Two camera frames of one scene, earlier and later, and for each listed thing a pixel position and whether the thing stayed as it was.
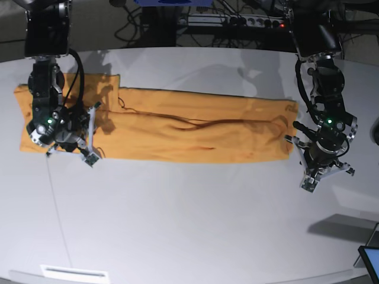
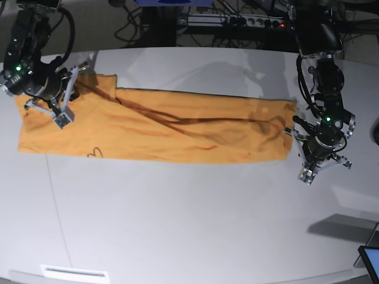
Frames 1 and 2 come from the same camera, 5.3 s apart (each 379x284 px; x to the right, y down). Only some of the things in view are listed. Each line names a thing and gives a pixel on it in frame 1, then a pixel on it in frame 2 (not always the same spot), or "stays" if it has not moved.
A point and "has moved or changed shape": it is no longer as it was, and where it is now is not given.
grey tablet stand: [373, 241] stays
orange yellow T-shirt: [174, 125] has moved or changed shape
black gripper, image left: [72, 129] → [48, 86]
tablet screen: [370, 255] stays
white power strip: [235, 20] stays
